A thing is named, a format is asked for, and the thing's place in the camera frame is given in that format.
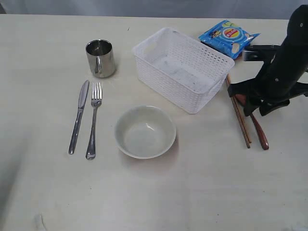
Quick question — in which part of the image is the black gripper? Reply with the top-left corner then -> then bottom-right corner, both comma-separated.
228,78 -> 308,116

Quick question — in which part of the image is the brown wooden spoon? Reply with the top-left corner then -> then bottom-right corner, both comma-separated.
235,94 -> 269,150

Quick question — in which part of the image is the brown wooden chopstick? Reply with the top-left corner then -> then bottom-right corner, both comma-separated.
225,77 -> 251,149
228,73 -> 253,144

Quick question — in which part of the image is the blue Lays chips bag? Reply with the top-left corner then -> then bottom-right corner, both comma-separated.
198,20 -> 260,60

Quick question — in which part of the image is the white perforated plastic basket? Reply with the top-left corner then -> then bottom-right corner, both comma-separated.
132,27 -> 235,115

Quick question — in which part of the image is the brown wooden plate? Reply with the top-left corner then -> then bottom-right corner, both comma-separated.
201,41 -> 243,60

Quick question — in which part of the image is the grey speckled ceramic bowl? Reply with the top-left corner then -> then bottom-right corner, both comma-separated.
115,105 -> 177,159

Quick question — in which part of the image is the silver metal fork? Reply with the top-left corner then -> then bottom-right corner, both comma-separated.
86,82 -> 103,160

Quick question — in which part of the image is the silver foil packet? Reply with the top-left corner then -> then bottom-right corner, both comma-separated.
85,39 -> 116,78

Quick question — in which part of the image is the silver metal table knife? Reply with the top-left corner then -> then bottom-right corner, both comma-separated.
68,80 -> 90,154

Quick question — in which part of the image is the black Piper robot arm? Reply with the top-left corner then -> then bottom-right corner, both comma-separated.
228,5 -> 308,116

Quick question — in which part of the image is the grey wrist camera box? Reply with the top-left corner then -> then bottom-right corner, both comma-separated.
243,45 -> 280,62

